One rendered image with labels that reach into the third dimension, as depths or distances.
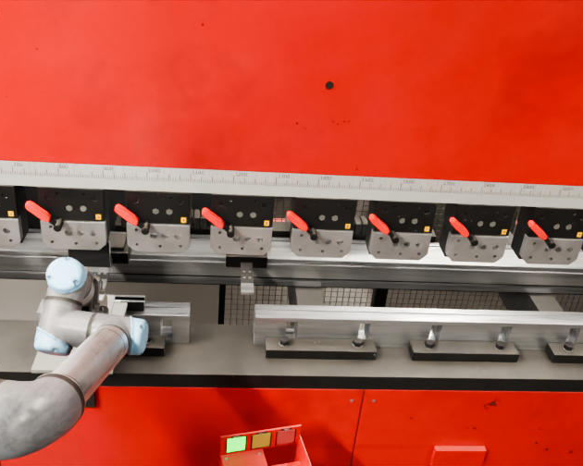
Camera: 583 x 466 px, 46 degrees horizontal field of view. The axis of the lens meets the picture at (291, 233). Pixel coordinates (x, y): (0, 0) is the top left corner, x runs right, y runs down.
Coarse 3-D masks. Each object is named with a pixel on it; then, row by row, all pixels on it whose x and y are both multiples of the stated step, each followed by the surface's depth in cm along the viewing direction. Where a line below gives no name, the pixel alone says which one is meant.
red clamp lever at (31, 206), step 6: (30, 204) 158; (36, 204) 160; (30, 210) 158; (36, 210) 159; (42, 210) 160; (42, 216) 159; (48, 216) 160; (54, 222) 161; (60, 222) 162; (54, 228) 161; (60, 228) 161
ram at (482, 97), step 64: (0, 0) 139; (64, 0) 139; (128, 0) 140; (192, 0) 141; (256, 0) 142; (320, 0) 143; (384, 0) 144; (448, 0) 145; (512, 0) 146; (576, 0) 147; (0, 64) 145; (64, 64) 146; (128, 64) 147; (192, 64) 148; (256, 64) 149; (320, 64) 150; (384, 64) 151; (448, 64) 152; (512, 64) 153; (576, 64) 154; (0, 128) 152; (64, 128) 153; (128, 128) 154; (192, 128) 155; (256, 128) 156; (320, 128) 157; (384, 128) 159; (448, 128) 160; (512, 128) 161; (576, 128) 162; (256, 192) 165; (320, 192) 166; (384, 192) 167; (448, 192) 168
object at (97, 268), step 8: (104, 248) 173; (72, 256) 174; (80, 256) 174; (88, 256) 174; (96, 256) 174; (104, 256) 174; (88, 264) 175; (96, 264) 175; (104, 264) 175; (96, 272) 177; (104, 272) 178
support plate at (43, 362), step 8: (120, 304) 180; (112, 312) 177; (120, 312) 177; (40, 352) 162; (40, 360) 159; (48, 360) 160; (56, 360) 160; (64, 360) 160; (32, 368) 157; (40, 368) 157; (48, 368) 157
